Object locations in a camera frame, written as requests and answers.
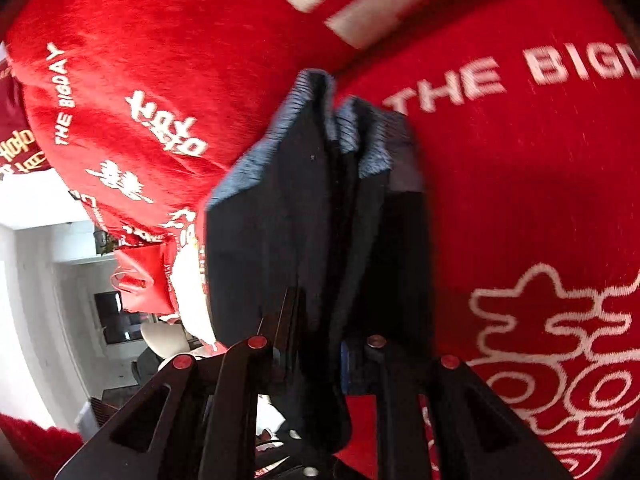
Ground black pants grey waistband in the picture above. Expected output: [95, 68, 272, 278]
[205, 70, 432, 453]

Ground red blanket white characters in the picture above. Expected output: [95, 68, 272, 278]
[2, 0, 639, 479]

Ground red embroidered pillow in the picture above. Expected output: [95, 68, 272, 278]
[0, 44, 51, 180]

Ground beige chair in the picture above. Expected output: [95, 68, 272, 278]
[140, 321, 190, 360]

